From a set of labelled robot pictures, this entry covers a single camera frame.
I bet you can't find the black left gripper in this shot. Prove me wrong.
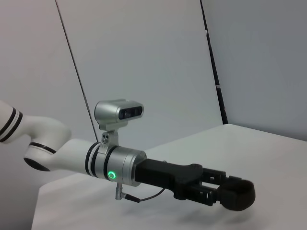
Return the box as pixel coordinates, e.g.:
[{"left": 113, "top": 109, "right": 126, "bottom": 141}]
[{"left": 134, "top": 158, "right": 243, "bottom": 207}]

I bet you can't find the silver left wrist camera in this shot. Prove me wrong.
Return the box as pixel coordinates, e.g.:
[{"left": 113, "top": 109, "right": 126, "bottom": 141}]
[{"left": 94, "top": 98, "right": 144, "bottom": 156}]

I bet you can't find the small dark teacup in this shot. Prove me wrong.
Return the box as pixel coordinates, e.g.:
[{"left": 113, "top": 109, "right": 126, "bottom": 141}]
[{"left": 217, "top": 178, "right": 256, "bottom": 212}]

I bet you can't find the left gripper cable with plug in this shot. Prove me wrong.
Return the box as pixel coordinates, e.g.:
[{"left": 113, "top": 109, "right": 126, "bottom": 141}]
[{"left": 114, "top": 183, "right": 167, "bottom": 202}]

